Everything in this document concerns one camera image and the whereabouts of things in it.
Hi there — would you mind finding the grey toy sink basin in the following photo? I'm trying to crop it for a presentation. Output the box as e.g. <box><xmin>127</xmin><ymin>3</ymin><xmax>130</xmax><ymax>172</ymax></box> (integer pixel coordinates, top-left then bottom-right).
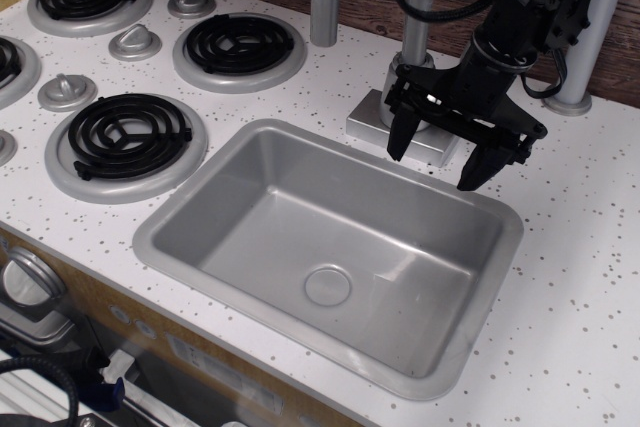
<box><xmin>133</xmin><ymin>119</ymin><xmax>524</xmax><ymax>401</ymax></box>

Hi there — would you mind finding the black hose lower left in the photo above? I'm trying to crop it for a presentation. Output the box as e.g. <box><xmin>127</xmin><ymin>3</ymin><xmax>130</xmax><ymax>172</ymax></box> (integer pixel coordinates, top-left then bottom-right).
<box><xmin>0</xmin><ymin>352</ymin><xmax>111</xmax><ymax>427</ymax></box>

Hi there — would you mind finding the grey support pole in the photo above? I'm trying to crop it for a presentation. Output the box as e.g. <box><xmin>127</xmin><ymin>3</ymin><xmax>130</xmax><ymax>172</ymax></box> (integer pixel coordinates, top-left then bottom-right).
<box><xmin>544</xmin><ymin>0</ymin><xmax>619</xmax><ymax>117</ymax></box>

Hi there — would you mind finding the left edge stove burner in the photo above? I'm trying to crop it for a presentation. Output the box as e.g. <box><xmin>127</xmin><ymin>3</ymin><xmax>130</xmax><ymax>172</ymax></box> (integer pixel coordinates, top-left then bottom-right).
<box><xmin>1</xmin><ymin>36</ymin><xmax>41</xmax><ymax>109</ymax></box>

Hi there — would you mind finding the back left stove burner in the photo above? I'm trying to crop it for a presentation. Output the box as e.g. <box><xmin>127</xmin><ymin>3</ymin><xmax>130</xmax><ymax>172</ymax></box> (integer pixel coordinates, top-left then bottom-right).
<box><xmin>27</xmin><ymin>0</ymin><xmax>153</xmax><ymax>38</ymax></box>

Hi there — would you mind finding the back right stove burner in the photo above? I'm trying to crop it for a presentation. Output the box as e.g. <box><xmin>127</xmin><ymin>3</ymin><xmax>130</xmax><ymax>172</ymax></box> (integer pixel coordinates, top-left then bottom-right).
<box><xmin>172</xmin><ymin>13</ymin><xmax>306</xmax><ymax>94</ymax></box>

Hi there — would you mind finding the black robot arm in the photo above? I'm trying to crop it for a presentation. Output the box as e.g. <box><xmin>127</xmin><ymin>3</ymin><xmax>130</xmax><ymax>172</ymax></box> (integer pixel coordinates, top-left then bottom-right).
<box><xmin>385</xmin><ymin>0</ymin><xmax>591</xmax><ymax>191</ymax></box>

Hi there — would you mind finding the blue clamp handle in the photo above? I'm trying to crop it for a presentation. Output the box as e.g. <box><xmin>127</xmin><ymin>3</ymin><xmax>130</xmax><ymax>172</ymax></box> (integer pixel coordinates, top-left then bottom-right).
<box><xmin>93</xmin><ymin>378</ymin><xmax>125</xmax><ymax>412</ymax></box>

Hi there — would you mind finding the front right stove burner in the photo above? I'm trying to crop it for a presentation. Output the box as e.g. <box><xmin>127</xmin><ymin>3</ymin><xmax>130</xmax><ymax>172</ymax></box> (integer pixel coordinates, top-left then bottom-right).
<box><xmin>45</xmin><ymin>94</ymin><xmax>208</xmax><ymax>205</ymax></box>

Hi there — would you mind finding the grey stove knob edge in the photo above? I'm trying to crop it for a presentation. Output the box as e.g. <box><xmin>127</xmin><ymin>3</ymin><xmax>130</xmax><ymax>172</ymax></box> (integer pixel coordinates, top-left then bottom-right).
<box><xmin>0</xmin><ymin>130</ymin><xmax>17</xmax><ymax>166</ymax></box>

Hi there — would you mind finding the grey toy faucet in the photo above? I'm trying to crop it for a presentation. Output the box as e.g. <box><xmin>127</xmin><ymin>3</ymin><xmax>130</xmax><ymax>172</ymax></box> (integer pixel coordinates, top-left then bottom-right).
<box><xmin>310</xmin><ymin>0</ymin><xmax>458</xmax><ymax>167</ymax></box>

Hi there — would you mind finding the grey stove knob lower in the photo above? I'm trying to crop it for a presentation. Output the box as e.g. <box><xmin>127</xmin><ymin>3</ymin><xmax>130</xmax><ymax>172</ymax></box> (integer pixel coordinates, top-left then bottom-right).
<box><xmin>37</xmin><ymin>74</ymin><xmax>97</xmax><ymax>113</ymax></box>

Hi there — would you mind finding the grey round oven dial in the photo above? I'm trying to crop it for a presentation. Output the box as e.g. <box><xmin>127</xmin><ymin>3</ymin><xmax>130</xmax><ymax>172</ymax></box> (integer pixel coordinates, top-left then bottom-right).
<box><xmin>1</xmin><ymin>246</ymin><xmax>66</xmax><ymax>321</ymax></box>

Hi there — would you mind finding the grey stove knob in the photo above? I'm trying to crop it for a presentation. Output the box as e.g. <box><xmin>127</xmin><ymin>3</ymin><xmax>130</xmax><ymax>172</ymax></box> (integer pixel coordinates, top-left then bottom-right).
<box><xmin>108</xmin><ymin>24</ymin><xmax>162</xmax><ymax>62</ymax></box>
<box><xmin>167</xmin><ymin>0</ymin><xmax>216</xmax><ymax>19</ymax></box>
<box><xmin>37</xmin><ymin>74</ymin><xmax>97</xmax><ymax>113</ymax></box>

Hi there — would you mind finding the grey stove knob middle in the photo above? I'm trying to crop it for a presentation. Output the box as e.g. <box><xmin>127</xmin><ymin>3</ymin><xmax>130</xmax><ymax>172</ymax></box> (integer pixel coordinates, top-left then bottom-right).
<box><xmin>108</xmin><ymin>24</ymin><xmax>162</xmax><ymax>62</ymax></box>

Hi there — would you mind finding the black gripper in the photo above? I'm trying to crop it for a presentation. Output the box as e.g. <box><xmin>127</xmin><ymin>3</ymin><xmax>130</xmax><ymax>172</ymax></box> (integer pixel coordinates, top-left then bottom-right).
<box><xmin>385</xmin><ymin>28</ymin><xmax>547</xmax><ymax>191</ymax></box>

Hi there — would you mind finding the grey stove knob top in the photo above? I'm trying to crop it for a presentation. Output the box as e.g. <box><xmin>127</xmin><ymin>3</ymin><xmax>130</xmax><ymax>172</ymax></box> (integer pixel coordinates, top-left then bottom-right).
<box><xmin>167</xmin><ymin>0</ymin><xmax>216</xmax><ymax>19</ymax></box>

